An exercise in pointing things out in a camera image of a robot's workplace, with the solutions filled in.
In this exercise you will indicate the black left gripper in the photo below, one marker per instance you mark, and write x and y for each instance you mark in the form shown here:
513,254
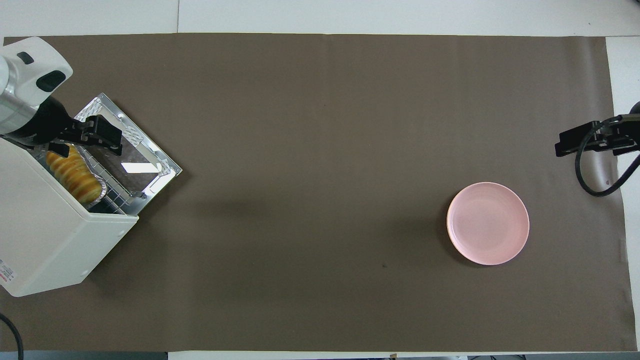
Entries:
40,122

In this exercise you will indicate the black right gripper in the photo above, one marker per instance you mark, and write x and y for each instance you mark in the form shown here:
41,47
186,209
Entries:
620,132

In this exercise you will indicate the sliced golden bread loaf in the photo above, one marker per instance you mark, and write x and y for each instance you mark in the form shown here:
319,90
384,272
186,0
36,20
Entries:
75,175

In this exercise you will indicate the aluminium foil tray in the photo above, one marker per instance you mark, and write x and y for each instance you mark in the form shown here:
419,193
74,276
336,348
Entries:
104,186

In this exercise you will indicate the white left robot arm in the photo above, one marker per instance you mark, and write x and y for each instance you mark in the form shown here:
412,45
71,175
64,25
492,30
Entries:
30,65

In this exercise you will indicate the silver glass oven door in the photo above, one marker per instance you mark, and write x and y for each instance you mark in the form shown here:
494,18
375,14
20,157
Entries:
145,155

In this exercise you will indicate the cream toaster oven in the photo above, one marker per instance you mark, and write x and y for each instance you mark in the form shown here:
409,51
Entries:
45,235

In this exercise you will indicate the white red oven sticker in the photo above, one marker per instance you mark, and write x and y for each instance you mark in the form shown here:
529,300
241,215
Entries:
6,272

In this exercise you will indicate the pink round plate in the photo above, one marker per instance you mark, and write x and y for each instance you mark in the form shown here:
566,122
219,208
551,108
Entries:
487,223

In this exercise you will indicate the brown table mat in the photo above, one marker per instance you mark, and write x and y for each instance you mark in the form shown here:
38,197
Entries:
310,150

